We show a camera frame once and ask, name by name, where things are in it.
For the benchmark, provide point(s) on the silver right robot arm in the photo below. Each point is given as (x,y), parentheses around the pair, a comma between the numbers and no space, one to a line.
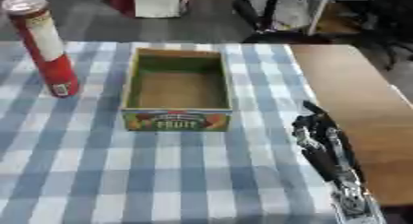
(355,201)

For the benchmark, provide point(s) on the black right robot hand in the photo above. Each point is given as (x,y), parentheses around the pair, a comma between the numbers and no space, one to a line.
(322,144)

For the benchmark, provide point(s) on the red and white cylindrical bottle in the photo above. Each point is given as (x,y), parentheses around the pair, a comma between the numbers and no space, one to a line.
(48,55)

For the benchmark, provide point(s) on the cardboard box with green inside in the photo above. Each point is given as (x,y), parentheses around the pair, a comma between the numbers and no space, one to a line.
(177,91)

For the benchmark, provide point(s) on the red and white bag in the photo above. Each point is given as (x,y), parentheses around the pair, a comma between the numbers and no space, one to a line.
(148,2)

